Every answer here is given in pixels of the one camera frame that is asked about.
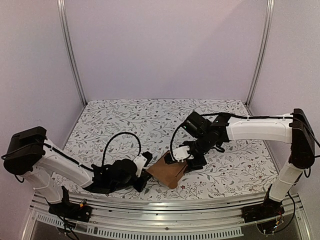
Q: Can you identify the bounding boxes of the brown cardboard box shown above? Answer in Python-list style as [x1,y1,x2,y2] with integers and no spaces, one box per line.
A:
[146,150,186,189]

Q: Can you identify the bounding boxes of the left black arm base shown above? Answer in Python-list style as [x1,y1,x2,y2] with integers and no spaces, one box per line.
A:
[48,186,93,223]

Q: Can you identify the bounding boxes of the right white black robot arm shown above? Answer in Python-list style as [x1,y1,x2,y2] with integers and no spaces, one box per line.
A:
[172,108,317,218]

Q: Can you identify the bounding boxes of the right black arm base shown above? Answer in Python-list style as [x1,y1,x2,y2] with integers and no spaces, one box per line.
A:
[241,192,285,223]

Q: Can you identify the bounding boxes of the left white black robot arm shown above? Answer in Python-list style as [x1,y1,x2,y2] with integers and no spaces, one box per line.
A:
[1,126,153,217]

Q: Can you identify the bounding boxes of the floral patterned table mat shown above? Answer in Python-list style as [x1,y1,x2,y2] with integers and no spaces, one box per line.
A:
[64,99,278,201]

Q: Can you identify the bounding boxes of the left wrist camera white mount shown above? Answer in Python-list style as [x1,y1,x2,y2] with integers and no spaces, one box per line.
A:
[133,151,153,177]

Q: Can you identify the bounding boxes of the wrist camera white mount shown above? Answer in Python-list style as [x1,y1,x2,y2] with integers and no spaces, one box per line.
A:
[133,151,153,177]
[164,146,194,165]

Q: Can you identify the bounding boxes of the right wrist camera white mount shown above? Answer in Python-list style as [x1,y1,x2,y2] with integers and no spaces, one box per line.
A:
[164,146,194,165]

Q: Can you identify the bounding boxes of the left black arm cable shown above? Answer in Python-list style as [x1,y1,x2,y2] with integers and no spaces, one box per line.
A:
[101,131,143,173]

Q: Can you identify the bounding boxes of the aluminium front rail frame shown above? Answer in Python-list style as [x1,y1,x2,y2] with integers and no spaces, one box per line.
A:
[19,191,312,240]

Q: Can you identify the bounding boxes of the right aluminium frame post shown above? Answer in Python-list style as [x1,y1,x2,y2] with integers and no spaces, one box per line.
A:
[245,0,275,108]

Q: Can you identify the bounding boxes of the aluminium frame post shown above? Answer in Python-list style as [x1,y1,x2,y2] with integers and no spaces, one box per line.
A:
[245,0,275,108]
[56,0,88,107]

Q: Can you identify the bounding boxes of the left aluminium frame post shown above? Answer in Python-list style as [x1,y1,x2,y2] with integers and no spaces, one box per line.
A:
[56,0,88,107]

